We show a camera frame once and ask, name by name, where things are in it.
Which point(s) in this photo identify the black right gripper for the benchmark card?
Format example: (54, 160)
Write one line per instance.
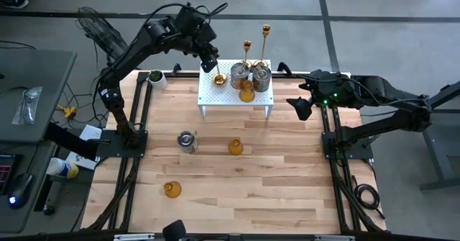
(328, 90)

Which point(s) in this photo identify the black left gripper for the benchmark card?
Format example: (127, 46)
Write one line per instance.
(205, 41)

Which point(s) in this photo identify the medium brass candlestick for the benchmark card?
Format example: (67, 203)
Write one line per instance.
(219, 80)

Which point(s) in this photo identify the orange label tin candle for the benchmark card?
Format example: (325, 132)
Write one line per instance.
(239, 77)

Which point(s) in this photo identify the short brass candlestick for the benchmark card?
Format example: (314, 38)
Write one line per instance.
(247, 46)

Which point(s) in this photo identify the grey label tin candle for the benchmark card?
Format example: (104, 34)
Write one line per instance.
(261, 82)

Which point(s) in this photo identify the amber ribbed glass candle holder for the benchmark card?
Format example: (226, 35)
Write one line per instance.
(235, 148)
(172, 190)
(247, 95)

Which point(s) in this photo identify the tall brass candlestick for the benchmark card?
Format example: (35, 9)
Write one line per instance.
(266, 29)

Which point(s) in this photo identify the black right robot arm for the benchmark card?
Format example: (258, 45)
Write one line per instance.
(395, 122)

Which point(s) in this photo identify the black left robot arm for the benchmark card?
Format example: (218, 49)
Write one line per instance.
(125, 57)

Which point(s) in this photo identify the black clamp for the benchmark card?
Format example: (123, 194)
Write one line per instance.
(176, 69)
(284, 68)

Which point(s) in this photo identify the white perforated metal shelf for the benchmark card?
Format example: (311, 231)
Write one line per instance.
(215, 97)

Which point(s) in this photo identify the white pot with green plant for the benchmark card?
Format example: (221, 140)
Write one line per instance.
(160, 82)

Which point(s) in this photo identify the white paper sheet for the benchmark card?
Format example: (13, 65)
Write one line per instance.
(81, 162)
(91, 133)

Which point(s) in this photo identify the black metal table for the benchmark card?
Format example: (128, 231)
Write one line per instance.
(436, 154)

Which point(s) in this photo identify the yellow plug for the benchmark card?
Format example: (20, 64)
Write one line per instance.
(70, 112)

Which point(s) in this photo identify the white bottle yellow cap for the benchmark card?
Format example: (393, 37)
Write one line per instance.
(59, 167)

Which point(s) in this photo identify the clear plastic bag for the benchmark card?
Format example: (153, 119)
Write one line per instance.
(28, 104)

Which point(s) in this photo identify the person's shoe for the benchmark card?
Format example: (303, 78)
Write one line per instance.
(14, 1)

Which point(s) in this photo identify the black caster wheel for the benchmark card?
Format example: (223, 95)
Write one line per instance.
(49, 210)

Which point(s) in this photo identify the black computer mouse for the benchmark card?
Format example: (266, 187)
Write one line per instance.
(19, 190)

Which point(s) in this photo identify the backlit keyboard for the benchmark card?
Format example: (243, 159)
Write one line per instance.
(5, 172)

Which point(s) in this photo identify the dark grey desk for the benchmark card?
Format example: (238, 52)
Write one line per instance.
(21, 223)

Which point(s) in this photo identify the black aluminium frame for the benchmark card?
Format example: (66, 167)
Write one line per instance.
(187, 75)

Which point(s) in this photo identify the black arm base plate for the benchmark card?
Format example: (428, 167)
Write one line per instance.
(359, 149)
(118, 149)

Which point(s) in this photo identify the silver aluminium bracket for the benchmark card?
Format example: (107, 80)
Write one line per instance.
(133, 237)
(334, 238)

